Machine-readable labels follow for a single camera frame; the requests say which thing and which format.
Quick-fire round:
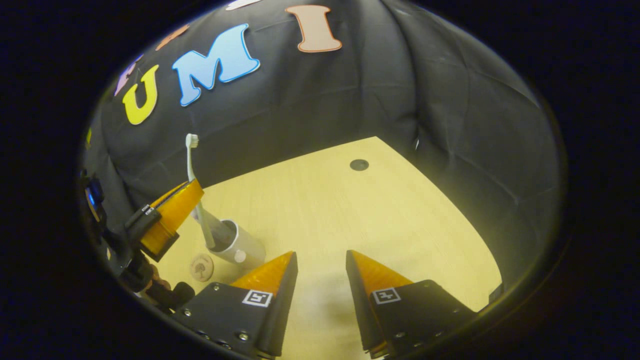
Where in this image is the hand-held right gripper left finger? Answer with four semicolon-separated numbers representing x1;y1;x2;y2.
172;251;299;358

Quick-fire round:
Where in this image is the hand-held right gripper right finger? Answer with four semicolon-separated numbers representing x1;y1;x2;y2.
345;250;478;360

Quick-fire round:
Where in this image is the pale green toothbrush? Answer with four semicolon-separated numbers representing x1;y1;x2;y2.
185;133;217;251

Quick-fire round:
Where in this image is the round wooden coaster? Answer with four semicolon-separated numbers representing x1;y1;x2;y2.
190;253;215;282

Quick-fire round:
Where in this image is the white cup with wooden handle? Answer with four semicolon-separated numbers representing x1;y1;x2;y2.
192;209;267;271

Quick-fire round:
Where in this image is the light wooden desktop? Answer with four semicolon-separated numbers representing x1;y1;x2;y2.
150;136;503;360

